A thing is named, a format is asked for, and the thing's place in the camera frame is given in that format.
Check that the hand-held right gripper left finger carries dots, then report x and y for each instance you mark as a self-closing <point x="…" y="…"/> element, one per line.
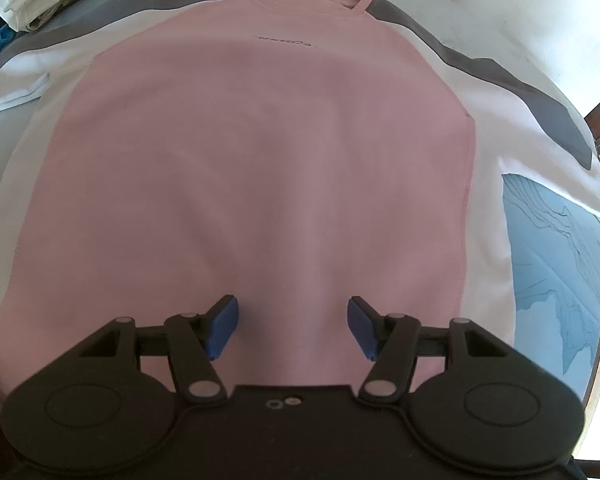
<point x="221" y="327"/>

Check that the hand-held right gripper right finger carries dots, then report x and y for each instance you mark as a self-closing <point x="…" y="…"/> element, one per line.
<point x="362" y="327"/>

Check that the pink white grey sweatshirt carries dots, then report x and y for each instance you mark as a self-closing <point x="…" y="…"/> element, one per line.
<point x="260" y="170"/>

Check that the blue patterned table mat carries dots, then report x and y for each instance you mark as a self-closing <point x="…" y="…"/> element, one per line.
<point x="555" y="270"/>

